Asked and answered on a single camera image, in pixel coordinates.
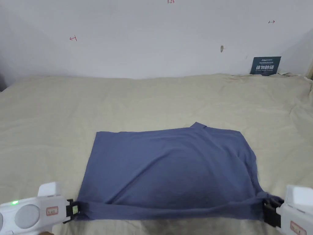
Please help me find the dark sign card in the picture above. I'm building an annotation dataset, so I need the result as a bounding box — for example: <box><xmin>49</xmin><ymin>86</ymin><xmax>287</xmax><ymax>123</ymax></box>
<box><xmin>249</xmin><ymin>56</ymin><xmax>282</xmax><ymax>75</ymax></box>

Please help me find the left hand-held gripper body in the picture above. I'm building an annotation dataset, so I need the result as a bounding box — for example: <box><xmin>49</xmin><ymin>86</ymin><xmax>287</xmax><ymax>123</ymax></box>
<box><xmin>0</xmin><ymin>181</ymin><xmax>74</xmax><ymax>235</ymax></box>

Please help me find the bed with beige sheet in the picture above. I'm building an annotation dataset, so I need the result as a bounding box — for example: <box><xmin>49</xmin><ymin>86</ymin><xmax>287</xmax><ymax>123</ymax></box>
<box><xmin>0</xmin><ymin>72</ymin><xmax>313</xmax><ymax>235</ymax></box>

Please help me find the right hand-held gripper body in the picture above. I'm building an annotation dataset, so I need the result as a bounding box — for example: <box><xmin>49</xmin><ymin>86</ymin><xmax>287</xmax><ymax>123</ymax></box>
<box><xmin>264</xmin><ymin>185</ymin><xmax>313</xmax><ymax>235</ymax></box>

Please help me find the dark blue shirt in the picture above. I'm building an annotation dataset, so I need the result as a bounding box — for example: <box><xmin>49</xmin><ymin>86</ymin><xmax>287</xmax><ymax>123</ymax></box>
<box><xmin>74</xmin><ymin>122</ymin><xmax>276</xmax><ymax>222</ymax></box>

